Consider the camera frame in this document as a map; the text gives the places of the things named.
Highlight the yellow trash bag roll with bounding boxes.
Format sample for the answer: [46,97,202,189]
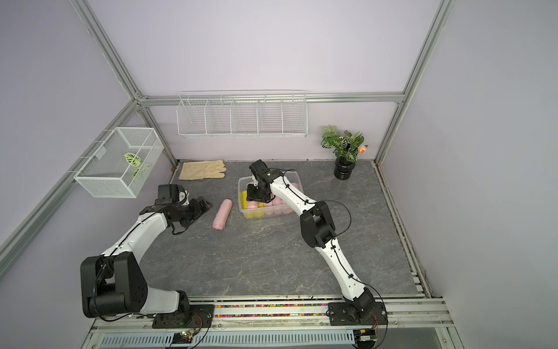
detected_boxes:
[241,190,248,210]
[245,208,262,219]

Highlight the clear plastic storage box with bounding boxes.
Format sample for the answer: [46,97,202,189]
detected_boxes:
[237,171,305,220]

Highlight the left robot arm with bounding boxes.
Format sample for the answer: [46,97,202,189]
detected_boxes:
[80,184,212,322]

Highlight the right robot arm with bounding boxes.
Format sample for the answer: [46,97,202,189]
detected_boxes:
[247,160,388,327]

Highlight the beige cloth glove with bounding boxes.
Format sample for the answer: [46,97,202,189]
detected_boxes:
[179,160,227,180]

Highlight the green leaf in basket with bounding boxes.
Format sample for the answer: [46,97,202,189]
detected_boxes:
[124,153,142,167]

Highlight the white mesh basket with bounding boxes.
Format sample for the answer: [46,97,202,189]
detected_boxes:
[74,127,164,199]

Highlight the potted green plant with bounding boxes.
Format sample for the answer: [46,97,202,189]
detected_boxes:
[321,125,368,180]

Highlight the white wire wall shelf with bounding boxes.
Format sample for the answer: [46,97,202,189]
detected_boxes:
[177,90,308,138]

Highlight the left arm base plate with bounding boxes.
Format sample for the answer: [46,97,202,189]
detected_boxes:
[152,304,215,330]

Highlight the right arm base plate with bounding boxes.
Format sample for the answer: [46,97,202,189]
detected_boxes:
[325,302,388,327]

